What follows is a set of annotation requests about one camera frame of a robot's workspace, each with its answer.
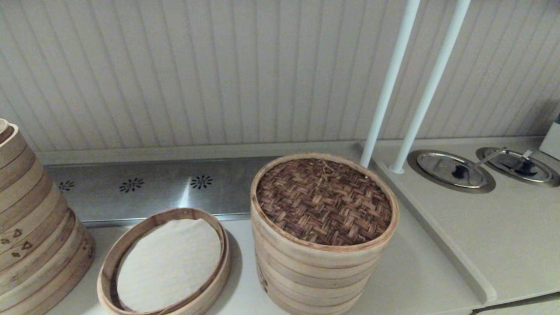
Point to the bamboo steamer basket stack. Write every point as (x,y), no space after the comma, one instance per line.
(306,284)

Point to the white container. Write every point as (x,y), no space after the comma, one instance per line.
(552,142)

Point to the tall bamboo steamer stack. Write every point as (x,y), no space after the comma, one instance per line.
(35,227)

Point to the steel pot lid black knob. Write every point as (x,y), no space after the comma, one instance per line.
(538,173)
(437,164)

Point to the white metal pole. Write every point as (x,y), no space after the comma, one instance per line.
(390,78)
(433,78)

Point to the low bamboo steamer basket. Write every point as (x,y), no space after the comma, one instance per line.
(106,280)

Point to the perforated stainless steel panel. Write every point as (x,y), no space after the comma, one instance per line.
(153,201)

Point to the white steamer liner cloth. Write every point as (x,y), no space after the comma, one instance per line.
(170,262)

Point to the woven bamboo steamer lid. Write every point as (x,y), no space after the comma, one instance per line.
(323,201)

